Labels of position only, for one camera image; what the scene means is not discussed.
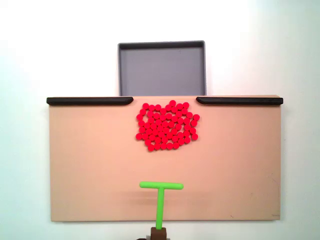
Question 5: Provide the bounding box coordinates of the green T pusher brown block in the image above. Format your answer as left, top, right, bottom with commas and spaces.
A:
139, 181, 185, 240

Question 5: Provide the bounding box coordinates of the beige work board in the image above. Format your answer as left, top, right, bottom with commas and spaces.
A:
46, 94, 284, 223

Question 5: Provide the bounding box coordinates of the grey square tray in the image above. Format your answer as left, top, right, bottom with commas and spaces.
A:
117, 40, 208, 97

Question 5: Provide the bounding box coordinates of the black edge rail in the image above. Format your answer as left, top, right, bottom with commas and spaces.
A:
46, 96, 134, 106
195, 96, 284, 106

